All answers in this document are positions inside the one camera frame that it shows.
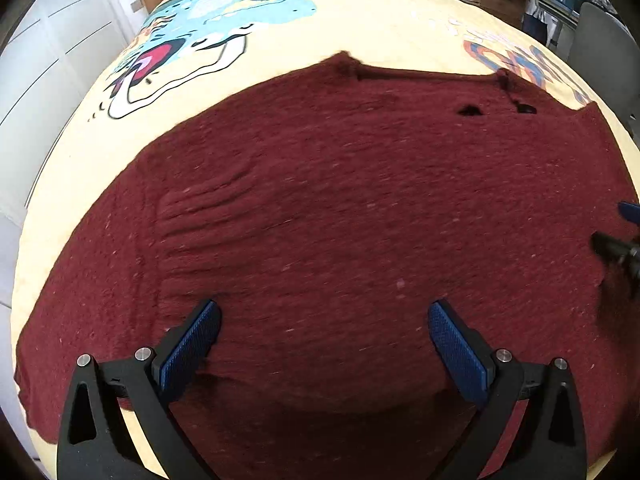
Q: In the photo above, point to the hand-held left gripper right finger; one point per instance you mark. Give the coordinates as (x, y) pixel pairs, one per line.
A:
(457, 347)

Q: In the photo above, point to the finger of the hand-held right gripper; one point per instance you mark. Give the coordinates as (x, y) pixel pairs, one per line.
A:
(612, 247)
(631, 211)

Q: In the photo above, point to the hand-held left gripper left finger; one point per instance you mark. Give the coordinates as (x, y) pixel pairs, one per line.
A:
(192, 345)

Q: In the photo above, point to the white wardrobe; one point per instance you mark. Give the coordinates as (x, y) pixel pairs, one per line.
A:
(50, 70)

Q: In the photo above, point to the grey chair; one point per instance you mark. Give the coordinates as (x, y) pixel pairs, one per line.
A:
(600, 40)

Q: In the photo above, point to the dark red knit sweater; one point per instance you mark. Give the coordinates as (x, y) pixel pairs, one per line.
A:
(350, 210)

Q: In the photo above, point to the dark blue bag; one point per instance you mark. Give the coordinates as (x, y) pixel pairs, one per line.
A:
(534, 25)

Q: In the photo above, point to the yellow cartoon printed blanket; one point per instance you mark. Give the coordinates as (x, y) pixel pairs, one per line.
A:
(375, 25)

